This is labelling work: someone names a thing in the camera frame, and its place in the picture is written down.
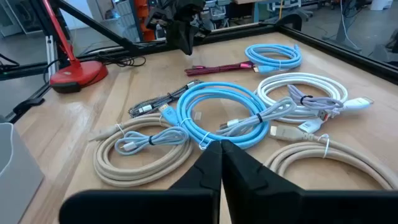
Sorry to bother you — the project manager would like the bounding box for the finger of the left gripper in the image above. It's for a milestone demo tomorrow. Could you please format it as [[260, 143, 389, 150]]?
[[167, 20, 189, 56], [182, 20, 200, 56]]

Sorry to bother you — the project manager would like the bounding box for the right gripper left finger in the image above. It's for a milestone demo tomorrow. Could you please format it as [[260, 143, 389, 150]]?
[[58, 140, 223, 224]]

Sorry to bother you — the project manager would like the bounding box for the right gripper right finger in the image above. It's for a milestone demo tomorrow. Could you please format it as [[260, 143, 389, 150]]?
[[221, 139, 398, 224]]

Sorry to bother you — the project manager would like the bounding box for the maroon braided cable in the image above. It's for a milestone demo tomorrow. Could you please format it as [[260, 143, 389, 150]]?
[[184, 60, 256, 77]]

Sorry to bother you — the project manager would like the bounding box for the large blue cable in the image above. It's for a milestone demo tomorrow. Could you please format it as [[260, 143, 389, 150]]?
[[158, 81, 271, 151]]

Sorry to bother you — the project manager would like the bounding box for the light blue thin cable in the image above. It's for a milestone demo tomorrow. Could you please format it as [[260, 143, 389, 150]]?
[[114, 126, 190, 156]]

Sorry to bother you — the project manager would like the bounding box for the black white braided cable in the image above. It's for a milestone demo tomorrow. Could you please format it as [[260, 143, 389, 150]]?
[[127, 79, 203, 119]]

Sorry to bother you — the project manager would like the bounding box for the grey thin cable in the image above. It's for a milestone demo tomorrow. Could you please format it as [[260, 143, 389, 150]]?
[[216, 96, 299, 137]]

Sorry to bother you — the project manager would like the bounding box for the small blue cable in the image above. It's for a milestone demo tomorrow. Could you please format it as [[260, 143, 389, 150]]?
[[244, 43, 303, 75]]

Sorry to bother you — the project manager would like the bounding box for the lilac thin cable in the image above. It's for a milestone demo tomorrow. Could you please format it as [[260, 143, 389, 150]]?
[[287, 83, 345, 123]]

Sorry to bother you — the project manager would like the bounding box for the orange storage bin rack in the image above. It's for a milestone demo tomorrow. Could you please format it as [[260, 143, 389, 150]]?
[[133, 0, 156, 42]]

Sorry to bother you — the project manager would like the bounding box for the white plastic bin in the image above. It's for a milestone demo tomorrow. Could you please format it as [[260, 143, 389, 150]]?
[[0, 122, 45, 224]]

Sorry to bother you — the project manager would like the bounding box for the thin black cord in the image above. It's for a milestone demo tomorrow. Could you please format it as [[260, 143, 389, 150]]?
[[83, 52, 147, 68]]

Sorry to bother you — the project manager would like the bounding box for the black table frame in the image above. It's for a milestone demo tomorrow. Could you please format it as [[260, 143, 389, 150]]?
[[0, 0, 398, 124]]

